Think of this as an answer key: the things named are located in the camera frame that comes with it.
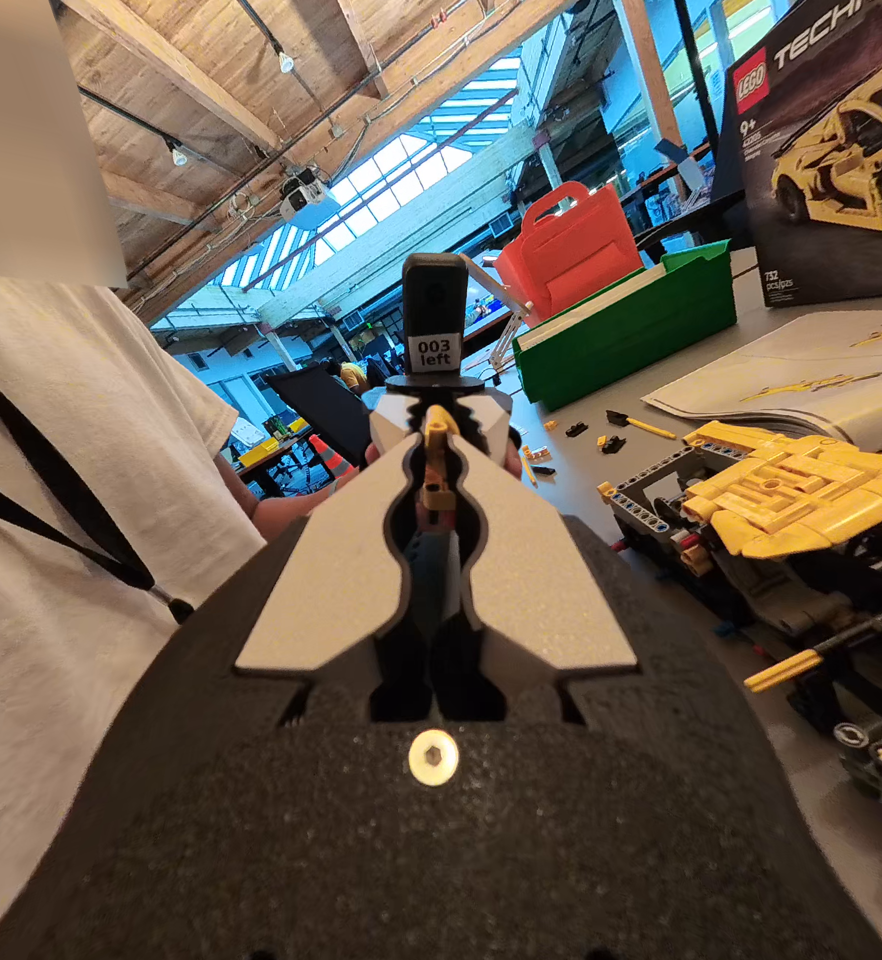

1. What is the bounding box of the wooden board document stand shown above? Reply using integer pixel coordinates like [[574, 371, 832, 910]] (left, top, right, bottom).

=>
[[458, 252, 536, 370]]

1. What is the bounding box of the person's left forearm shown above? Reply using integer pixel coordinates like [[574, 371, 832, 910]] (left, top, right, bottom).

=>
[[214, 450, 356, 543]]

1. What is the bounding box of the white booklet stack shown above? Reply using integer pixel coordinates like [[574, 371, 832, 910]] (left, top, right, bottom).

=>
[[519, 262, 671, 352]]

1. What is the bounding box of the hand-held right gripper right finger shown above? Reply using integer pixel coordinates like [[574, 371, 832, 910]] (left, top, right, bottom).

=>
[[435, 433, 639, 725]]

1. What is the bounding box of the green storage bin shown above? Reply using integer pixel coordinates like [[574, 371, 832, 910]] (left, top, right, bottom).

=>
[[512, 238, 739, 414]]

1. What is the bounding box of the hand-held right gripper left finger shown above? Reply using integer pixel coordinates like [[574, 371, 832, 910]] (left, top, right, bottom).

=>
[[234, 431, 436, 725]]

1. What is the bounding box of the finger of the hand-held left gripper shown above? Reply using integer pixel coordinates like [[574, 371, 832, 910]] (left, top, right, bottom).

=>
[[369, 393, 423, 455], [452, 393, 516, 461]]

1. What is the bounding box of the white ceiling camera unit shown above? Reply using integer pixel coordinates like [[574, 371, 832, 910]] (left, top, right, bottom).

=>
[[278, 166, 331, 223]]

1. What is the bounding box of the grey desk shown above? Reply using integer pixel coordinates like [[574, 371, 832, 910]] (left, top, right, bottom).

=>
[[459, 247, 882, 960]]

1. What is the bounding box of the black desk divider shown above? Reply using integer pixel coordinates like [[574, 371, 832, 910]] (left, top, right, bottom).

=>
[[263, 366, 373, 468]]

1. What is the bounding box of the person's white shirt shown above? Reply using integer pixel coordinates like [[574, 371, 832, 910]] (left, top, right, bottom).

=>
[[0, 271, 268, 960]]

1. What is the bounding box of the open instruction booklet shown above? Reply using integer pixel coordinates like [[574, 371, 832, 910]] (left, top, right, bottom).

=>
[[641, 309, 882, 453]]

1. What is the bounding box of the toy car set box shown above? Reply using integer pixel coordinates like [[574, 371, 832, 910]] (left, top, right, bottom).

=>
[[711, 0, 882, 310]]

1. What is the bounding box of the glass skylight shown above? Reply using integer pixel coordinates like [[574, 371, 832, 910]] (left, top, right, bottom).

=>
[[214, 46, 525, 295]]

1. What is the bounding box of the black-tipped yellow tool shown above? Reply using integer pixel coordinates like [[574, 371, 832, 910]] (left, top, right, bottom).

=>
[[606, 410, 677, 441]]

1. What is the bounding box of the yellow toy car model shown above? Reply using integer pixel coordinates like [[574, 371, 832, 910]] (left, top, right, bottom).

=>
[[597, 420, 882, 871]]

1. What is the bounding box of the small yellow black assembly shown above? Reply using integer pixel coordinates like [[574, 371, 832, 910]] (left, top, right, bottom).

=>
[[414, 450, 461, 530]]

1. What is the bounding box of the red storage bin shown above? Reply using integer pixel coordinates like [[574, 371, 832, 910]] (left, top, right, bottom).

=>
[[493, 180, 646, 329]]

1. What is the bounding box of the orange traffic cone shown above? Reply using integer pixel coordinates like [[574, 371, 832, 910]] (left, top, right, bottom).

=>
[[307, 432, 356, 483]]

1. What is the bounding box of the black strap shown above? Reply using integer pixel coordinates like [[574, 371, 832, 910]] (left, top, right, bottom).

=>
[[0, 348, 196, 626]]

